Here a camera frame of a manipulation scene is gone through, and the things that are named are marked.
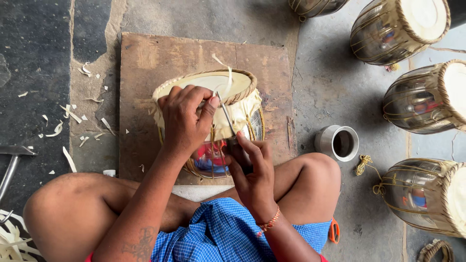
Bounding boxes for white hide lacing strip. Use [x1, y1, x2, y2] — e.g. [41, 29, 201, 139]
[211, 54, 233, 99]

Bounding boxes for scattered hide scraps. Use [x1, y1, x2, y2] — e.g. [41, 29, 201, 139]
[17, 62, 117, 174]

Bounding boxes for steel hammer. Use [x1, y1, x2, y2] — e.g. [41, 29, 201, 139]
[0, 146, 38, 204]

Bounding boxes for steel drum with skin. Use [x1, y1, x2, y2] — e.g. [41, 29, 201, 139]
[151, 68, 266, 180]

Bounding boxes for person's left hand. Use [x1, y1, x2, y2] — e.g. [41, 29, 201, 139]
[158, 85, 221, 154]

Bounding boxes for orange handled scissors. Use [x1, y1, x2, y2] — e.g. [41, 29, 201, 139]
[329, 217, 341, 244]

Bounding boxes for person's right leg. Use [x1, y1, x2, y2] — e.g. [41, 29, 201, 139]
[202, 152, 342, 227]

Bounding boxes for metal awl tool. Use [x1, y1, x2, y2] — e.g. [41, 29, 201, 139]
[216, 91, 252, 172]

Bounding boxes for braided hide ring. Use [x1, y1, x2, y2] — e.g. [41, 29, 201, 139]
[417, 239, 455, 262]

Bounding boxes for laced steel drum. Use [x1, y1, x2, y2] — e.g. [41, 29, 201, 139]
[289, 0, 350, 22]
[350, 0, 452, 71]
[382, 59, 466, 135]
[355, 155, 466, 239]

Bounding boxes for orange thread bracelet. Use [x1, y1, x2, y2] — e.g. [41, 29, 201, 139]
[256, 205, 281, 238]

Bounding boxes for person's left leg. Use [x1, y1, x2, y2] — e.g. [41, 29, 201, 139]
[23, 172, 201, 262]

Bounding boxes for pile of white hide strips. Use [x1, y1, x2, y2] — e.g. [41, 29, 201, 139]
[0, 209, 42, 262]

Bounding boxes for blue checked cloth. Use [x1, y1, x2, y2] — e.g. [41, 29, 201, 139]
[151, 197, 333, 262]

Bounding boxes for worn wooden board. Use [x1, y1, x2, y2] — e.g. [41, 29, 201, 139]
[119, 32, 298, 186]

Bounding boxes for person's right hand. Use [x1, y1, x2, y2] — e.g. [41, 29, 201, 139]
[224, 131, 280, 221]

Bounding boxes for person's leg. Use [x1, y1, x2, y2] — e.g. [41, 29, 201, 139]
[23, 172, 201, 262]
[202, 152, 342, 227]

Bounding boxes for steel cup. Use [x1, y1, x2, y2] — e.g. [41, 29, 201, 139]
[315, 125, 360, 162]

